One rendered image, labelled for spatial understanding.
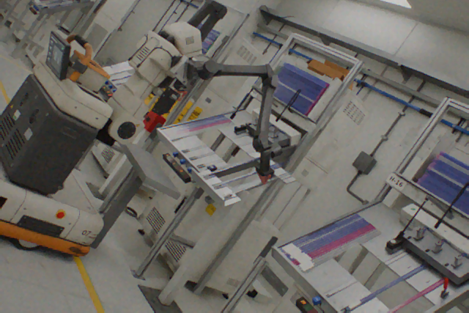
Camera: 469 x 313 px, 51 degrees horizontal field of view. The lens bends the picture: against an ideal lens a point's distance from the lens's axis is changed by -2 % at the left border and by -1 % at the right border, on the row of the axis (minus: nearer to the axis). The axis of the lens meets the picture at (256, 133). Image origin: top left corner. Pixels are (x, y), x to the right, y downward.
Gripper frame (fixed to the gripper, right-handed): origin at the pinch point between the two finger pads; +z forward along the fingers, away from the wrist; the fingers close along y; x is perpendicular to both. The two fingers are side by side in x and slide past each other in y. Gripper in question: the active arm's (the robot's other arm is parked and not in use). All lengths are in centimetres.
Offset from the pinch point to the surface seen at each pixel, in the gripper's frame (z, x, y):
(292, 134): 3, -51, 38
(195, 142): 13, 2, 76
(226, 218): 22.2, 19.5, 7.7
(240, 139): 12, -26, 63
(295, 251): 6.1, 14.8, -47.3
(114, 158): 76, 24, 182
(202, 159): 12, 8, 54
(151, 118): 23, 5, 141
